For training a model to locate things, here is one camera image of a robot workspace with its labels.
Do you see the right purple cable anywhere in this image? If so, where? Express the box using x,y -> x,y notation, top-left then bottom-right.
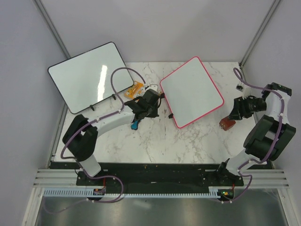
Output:
217,67 -> 286,204

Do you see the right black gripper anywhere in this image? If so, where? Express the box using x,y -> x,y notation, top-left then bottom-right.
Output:
227,95 -> 267,121

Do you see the brown power adapter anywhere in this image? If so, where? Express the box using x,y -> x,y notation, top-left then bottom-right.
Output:
219,117 -> 236,131

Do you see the black framed whiteboard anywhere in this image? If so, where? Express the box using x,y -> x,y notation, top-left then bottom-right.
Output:
48,42 -> 134,114

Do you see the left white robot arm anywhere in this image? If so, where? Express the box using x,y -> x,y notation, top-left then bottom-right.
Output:
61,89 -> 165,185

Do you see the white slotted cable duct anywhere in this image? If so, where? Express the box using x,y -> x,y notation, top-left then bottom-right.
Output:
43,188 -> 220,198

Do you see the pink framed whiteboard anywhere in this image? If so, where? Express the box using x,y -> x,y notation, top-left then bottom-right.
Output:
159,56 -> 225,129

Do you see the orange illustrated book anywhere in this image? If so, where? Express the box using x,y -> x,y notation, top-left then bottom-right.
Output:
124,81 -> 146,99

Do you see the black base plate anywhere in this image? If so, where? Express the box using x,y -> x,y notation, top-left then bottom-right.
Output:
49,161 -> 275,197

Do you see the aluminium rail frame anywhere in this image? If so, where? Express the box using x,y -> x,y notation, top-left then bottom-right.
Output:
23,102 -> 289,226

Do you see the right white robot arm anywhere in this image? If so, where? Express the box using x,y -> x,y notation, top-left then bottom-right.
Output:
215,82 -> 296,186

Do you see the blue whiteboard eraser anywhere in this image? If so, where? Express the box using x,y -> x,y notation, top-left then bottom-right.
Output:
131,121 -> 140,130

